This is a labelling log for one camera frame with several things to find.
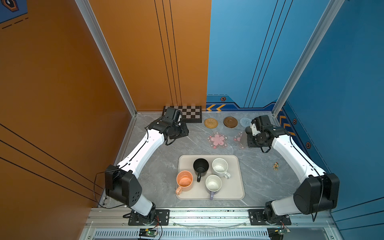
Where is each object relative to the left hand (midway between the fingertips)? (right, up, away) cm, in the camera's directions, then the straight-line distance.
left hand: (187, 130), depth 83 cm
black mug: (+8, -21, +3) cm, 22 cm away
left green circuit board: (-18, -49, -12) cm, 53 cm away
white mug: (+19, -23, +7) cm, 31 cm away
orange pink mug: (-2, -29, +2) cm, 29 cm away
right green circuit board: (+46, -47, -13) cm, 67 cm away
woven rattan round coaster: (+16, +4, +30) cm, 34 cm away
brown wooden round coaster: (+31, +5, +30) cm, 43 cm away
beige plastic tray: (+24, -32, -1) cm, 40 cm away
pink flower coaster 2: (+33, -7, +20) cm, 39 cm away
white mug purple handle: (+15, -31, +2) cm, 34 cm away
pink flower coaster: (+20, -8, +21) cm, 30 cm away
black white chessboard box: (0, +11, +33) cm, 35 cm away
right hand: (+35, -7, +2) cm, 36 cm away
